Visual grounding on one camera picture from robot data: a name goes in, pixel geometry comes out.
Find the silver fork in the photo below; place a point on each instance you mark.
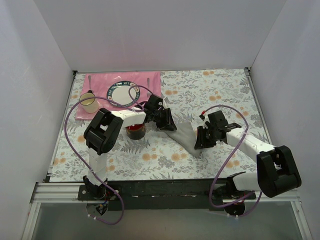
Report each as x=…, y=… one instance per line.
x=148, y=87

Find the white plate patterned rim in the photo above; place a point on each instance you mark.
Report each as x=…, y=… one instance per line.
x=123, y=93

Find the pink placemat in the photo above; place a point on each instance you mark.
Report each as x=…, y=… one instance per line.
x=101, y=82

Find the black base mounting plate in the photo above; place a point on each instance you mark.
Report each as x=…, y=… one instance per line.
x=160, y=194

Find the silver spoon on placemat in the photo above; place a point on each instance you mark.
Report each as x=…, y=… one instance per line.
x=89, y=83

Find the aluminium frame rail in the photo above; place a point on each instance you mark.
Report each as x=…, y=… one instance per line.
x=67, y=192

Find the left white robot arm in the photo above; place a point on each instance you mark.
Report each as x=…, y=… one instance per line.
x=103, y=131

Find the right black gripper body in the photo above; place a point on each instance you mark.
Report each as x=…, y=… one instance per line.
x=204, y=136

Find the floral tablecloth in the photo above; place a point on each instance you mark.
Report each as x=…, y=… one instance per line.
x=156, y=156

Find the cream enamel mug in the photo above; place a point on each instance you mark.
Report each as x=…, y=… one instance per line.
x=89, y=103

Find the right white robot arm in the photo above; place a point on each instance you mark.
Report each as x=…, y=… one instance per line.
x=276, y=170

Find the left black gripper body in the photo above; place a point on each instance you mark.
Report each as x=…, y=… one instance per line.
x=163, y=118

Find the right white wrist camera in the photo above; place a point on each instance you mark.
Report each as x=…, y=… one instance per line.
x=204, y=117

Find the grey cloth napkin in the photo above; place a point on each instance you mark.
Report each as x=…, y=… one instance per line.
x=186, y=137

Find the dark jar red lid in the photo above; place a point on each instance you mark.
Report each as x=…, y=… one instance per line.
x=136, y=132

